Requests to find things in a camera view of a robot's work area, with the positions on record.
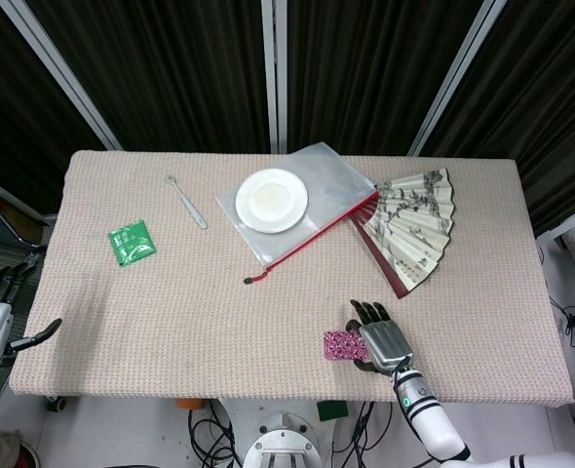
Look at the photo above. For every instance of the orange block under table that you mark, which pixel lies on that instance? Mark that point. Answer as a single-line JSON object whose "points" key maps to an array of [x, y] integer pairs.
{"points": [[190, 404]]}

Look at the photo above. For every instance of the pink patterned packet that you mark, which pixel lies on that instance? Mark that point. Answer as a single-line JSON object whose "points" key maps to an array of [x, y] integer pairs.
{"points": [[341, 345]]}

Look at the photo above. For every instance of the white aluminium frame post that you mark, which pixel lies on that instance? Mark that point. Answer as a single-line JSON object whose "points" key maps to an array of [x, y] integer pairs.
{"points": [[63, 68], [455, 73], [274, 73]]}

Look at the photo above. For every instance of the white frame bar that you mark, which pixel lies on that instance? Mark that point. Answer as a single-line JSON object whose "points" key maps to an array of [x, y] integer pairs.
{"points": [[567, 222], [14, 200]]}

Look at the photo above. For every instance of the black caster wheel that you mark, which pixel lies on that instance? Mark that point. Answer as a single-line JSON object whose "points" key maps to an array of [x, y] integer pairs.
{"points": [[57, 403]]}

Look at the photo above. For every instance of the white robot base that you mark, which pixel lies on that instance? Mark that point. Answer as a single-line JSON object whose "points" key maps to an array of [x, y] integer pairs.
{"points": [[278, 439]]}

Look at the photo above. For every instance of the black pleated curtain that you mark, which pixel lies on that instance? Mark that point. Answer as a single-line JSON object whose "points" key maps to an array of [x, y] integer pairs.
{"points": [[170, 63]]}

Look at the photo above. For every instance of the green tea sachet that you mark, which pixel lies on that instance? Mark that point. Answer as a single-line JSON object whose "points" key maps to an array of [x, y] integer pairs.
{"points": [[131, 243]]}

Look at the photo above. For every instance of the grey plastic fork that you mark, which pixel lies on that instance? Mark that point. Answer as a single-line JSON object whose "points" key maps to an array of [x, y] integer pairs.
{"points": [[187, 204]]}

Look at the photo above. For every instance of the beige waffle tablecloth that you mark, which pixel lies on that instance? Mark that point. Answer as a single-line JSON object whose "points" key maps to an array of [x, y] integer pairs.
{"points": [[170, 317]]}

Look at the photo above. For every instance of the olive cloth bag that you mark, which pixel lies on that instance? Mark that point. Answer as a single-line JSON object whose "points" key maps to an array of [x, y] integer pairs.
{"points": [[5, 446]]}

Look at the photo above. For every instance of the clear mesh pouch red zipper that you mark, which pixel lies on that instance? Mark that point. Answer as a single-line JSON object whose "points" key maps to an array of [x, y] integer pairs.
{"points": [[331, 170]]}

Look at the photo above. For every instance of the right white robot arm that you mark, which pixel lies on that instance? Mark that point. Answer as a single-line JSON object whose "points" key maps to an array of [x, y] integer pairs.
{"points": [[429, 424]]}

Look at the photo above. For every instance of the green block under table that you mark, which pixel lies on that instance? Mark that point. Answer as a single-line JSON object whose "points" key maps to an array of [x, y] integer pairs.
{"points": [[332, 411]]}

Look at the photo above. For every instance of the painted paper folding fan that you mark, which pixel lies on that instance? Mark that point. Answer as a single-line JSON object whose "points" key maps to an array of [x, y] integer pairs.
{"points": [[414, 219]]}

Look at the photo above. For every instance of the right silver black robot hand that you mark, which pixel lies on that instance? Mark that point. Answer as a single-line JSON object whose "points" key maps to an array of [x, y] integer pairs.
{"points": [[385, 343]]}

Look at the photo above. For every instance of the white round plate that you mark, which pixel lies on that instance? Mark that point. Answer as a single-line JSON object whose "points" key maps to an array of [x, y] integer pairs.
{"points": [[271, 201]]}

